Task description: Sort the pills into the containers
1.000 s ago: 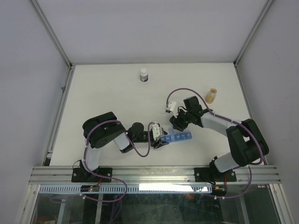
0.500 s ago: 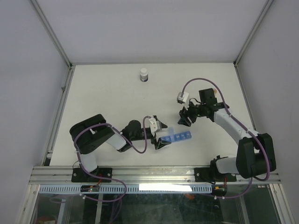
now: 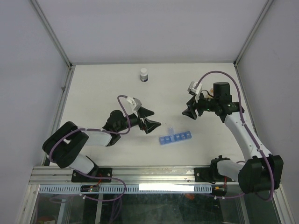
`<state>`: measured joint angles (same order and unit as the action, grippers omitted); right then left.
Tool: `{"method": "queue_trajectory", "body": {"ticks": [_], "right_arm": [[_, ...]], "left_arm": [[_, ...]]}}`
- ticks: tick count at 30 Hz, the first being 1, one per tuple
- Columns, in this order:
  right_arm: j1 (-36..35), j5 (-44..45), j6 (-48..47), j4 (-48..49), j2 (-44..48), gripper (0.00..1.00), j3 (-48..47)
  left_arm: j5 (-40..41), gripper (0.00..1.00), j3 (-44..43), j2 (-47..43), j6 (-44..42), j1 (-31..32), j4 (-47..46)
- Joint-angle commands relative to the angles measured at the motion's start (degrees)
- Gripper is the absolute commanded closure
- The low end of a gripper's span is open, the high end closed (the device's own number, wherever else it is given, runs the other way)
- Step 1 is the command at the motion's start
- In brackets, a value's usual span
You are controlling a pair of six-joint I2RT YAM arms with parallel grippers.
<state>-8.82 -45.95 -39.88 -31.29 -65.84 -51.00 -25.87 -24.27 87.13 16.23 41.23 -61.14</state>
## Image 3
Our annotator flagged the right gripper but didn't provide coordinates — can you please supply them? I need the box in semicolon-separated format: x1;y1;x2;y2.
182;91;218;120

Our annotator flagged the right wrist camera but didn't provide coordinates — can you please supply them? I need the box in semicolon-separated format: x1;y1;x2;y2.
187;81;202;102

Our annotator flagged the aluminium mounting rail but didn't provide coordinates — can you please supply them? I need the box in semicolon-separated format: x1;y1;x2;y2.
30;165;280;185

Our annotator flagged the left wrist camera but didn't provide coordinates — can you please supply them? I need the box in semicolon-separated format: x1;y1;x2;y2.
126;96;142;113

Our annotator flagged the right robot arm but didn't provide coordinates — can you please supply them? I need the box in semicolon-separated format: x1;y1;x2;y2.
182;82;284;194

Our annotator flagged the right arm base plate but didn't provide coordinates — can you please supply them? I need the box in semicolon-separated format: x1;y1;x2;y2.
194;166;239;184

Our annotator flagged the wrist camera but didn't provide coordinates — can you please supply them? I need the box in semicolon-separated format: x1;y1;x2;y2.
187;81;202;102
126;96;142;113

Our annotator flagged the blue weekly pill organizer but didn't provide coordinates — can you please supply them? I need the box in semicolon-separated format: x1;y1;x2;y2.
158;126;192;145

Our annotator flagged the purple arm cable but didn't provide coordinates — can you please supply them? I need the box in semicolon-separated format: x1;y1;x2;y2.
198;71;274;201
48;94;136;201

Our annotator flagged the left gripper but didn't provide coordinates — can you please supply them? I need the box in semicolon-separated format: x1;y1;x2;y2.
116;107;161;133

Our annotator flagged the white pill bottle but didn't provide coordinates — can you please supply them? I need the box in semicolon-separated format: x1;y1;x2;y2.
140;68;149;82

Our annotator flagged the slotted grey cable duct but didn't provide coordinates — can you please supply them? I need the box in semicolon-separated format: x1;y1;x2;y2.
39;183;212;195

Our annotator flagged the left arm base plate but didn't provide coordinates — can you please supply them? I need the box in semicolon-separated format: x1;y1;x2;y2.
71;167;113;183

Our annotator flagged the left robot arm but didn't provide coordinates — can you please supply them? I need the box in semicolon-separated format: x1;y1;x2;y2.
42;107;162;181

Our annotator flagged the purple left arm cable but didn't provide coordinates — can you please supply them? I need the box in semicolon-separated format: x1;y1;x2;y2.
48;94;136;201

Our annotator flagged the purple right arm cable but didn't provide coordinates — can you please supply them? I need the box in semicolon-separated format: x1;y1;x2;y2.
198;71;274;201

